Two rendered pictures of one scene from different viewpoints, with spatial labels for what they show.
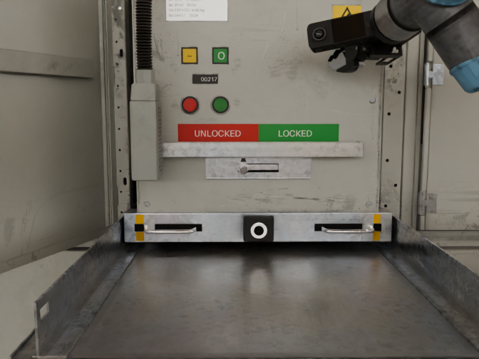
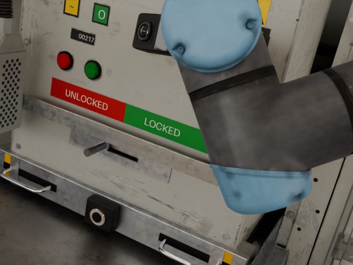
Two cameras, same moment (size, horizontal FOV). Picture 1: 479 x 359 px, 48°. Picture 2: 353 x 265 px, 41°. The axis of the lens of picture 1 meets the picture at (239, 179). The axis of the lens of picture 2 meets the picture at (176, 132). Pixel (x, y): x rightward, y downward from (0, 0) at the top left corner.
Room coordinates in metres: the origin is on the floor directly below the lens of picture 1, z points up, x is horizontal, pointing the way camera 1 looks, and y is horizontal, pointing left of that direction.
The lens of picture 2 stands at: (0.42, -0.41, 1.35)
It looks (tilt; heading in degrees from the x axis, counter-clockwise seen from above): 20 degrees down; 23
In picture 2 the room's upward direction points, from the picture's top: 12 degrees clockwise
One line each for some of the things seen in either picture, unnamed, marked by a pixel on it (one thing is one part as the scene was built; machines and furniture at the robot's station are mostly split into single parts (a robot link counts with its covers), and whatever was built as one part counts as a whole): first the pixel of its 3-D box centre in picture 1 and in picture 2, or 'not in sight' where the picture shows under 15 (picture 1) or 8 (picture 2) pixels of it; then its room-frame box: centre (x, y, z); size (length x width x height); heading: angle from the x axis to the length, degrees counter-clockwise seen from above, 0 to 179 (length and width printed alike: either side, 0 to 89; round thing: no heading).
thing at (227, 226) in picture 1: (257, 224); (113, 206); (1.08, -0.04, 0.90); 0.54 x 0.05 x 0.06; 91
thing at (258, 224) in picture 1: (258, 229); (101, 214); (1.05, -0.04, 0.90); 0.06 x 0.03 x 0.05; 91
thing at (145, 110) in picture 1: (147, 131); (1, 81); (1.00, 0.17, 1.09); 0.08 x 0.05 x 0.17; 1
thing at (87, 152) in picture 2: (243, 164); (97, 143); (1.05, -0.01, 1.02); 0.06 x 0.02 x 0.04; 1
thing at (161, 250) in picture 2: (347, 229); (188, 255); (1.05, -0.22, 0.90); 0.11 x 0.05 x 0.01; 91
